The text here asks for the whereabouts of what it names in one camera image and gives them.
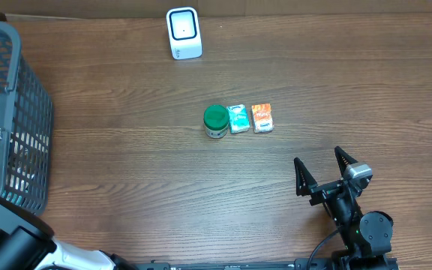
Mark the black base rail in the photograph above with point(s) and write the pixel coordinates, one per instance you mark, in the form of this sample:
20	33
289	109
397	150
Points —
234	266

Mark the green lid jar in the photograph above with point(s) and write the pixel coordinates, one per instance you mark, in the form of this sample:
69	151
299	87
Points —
216	121

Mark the white barcode scanner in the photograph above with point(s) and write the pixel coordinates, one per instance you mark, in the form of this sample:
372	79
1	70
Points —
184	33

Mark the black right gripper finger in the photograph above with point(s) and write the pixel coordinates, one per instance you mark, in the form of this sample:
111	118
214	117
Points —
345	163
305	182

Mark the dark grey plastic basket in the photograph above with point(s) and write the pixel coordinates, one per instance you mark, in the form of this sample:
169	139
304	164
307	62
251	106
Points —
26	122

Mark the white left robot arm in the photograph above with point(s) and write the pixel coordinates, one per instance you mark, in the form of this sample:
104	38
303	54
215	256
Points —
26	242

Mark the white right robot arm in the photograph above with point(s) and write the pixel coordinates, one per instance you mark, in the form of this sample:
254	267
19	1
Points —
366	236

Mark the teal tissue pack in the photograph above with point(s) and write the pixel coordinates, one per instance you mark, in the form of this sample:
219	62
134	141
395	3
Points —
238	119

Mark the orange tissue pack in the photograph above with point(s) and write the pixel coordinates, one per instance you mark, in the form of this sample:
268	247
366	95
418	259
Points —
262	118

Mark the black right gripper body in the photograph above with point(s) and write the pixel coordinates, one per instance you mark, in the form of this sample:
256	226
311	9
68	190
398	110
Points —
323	190

